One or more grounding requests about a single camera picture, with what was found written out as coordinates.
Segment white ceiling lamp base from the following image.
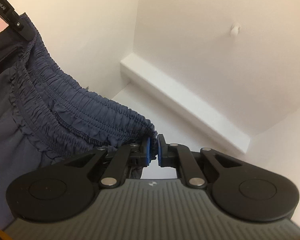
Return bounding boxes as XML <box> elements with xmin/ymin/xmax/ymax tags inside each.
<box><xmin>230</xmin><ymin>23</ymin><xmax>241</xmax><ymax>37</ymax></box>

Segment navy blue elastic-waist shorts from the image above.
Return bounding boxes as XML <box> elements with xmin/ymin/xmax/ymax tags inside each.
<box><xmin>0</xmin><ymin>27</ymin><xmax>158</xmax><ymax>229</ymax></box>

